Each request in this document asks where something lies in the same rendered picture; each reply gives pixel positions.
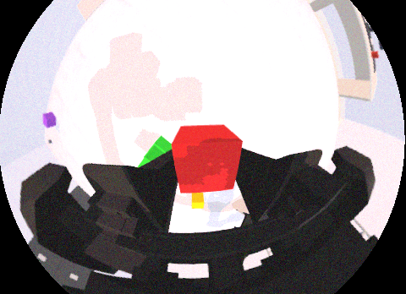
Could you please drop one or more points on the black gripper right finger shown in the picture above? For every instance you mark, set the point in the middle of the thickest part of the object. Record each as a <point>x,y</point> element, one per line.
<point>261,178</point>

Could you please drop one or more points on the green block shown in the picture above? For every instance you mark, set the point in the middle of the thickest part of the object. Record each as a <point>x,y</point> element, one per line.
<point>162,144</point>
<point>152,154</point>

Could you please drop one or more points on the purple block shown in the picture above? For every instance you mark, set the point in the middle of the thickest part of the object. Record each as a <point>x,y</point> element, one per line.
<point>49,120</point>

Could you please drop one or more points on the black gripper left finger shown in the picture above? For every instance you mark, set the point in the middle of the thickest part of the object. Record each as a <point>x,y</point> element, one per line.
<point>152,185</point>

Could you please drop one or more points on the yellow cube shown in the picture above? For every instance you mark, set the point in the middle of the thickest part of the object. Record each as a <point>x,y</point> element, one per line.
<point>197,201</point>

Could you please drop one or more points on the red block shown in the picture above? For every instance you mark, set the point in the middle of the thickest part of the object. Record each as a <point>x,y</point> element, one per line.
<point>206,158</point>

